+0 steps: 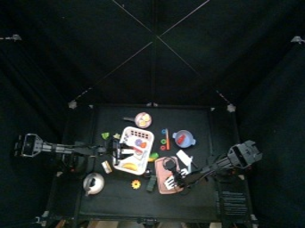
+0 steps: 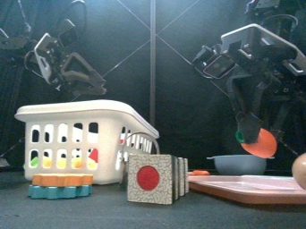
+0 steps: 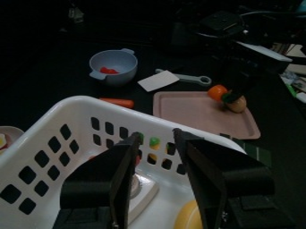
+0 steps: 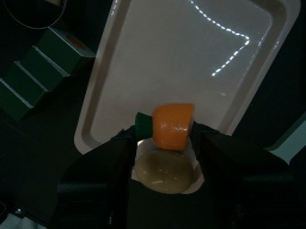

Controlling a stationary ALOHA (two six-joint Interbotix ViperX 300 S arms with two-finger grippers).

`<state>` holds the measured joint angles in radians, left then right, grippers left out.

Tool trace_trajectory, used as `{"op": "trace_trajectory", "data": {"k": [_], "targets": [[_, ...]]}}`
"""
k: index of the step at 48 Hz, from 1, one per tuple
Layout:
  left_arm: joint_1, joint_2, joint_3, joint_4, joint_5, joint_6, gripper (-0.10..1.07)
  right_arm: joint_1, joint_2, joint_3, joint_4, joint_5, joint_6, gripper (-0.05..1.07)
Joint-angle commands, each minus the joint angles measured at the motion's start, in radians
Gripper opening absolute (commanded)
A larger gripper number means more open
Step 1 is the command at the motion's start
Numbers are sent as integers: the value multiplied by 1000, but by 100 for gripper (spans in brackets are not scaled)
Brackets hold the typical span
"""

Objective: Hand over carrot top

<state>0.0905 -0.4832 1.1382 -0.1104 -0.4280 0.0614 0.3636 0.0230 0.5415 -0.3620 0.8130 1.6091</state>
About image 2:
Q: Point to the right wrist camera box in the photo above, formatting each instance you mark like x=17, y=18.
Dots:
x=215, y=64

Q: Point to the orange toy carrot top piece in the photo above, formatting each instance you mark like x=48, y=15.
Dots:
x=260, y=146

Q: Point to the tan round toy food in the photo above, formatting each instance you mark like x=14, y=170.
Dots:
x=300, y=171

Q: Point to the green toy piece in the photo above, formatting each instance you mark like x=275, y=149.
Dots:
x=34, y=162

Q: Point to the patterned thin block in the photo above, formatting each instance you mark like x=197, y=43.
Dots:
x=180, y=176
x=185, y=174

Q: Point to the small orange toy piece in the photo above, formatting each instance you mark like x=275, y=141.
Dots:
x=199, y=172

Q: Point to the white plastic slotted basket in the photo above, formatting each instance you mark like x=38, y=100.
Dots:
x=78, y=116

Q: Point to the grey vertical frame pole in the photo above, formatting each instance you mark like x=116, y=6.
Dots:
x=152, y=59

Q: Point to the yellow toy piece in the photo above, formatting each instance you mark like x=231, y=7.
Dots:
x=61, y=162

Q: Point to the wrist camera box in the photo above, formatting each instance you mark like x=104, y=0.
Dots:
x=66, y=32
x=215, y=64

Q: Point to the red toy piece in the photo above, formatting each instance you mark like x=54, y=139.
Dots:
x=93, y=155

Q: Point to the patterned block with red dot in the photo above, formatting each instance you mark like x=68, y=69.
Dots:
x=148, y=179

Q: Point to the orange gear-shaped toy block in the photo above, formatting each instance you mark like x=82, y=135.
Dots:
x=61, y=179

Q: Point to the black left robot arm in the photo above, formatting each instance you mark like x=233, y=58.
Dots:
x=12, y=44

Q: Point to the pink plastic tray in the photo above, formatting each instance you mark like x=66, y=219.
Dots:
x=253, y=188

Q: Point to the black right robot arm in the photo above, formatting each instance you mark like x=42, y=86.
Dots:
x=278, y=12

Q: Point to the grey plastic bowl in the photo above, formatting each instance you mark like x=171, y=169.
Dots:
x=239, y=165

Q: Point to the teal gear-shaped toy block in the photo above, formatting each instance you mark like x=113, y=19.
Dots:
x=58, y=192

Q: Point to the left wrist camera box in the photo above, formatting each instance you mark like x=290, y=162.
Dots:
x=66, y=32

